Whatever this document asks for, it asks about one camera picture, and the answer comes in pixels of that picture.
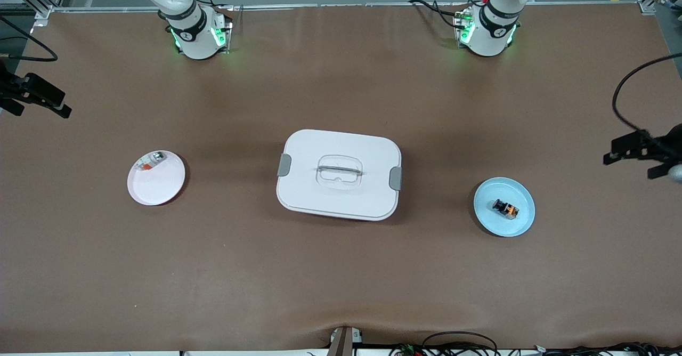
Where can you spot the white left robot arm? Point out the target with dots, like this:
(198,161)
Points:
(493,31)

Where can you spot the metal table edge rail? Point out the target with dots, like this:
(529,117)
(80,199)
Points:
(346,6)

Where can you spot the orange black push-button switch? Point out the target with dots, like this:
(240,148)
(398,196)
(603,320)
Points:
(505,208)

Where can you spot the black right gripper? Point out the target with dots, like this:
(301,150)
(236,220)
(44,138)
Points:
(11,90)

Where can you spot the light blue round plate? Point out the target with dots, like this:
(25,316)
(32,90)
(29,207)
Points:
(503,225)

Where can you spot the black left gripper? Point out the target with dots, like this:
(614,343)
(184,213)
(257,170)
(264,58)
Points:
(667,148)

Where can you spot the white green push-button switch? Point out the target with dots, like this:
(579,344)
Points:
(152,161)

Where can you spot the pink round plate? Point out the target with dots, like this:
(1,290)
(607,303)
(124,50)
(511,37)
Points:
(157,185)

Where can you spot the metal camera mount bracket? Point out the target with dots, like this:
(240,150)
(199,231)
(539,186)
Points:
(343,342)

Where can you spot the white lidded storage box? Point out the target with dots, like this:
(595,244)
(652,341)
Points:
(341,196)

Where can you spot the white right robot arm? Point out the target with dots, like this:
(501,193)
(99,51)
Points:
(194,36)

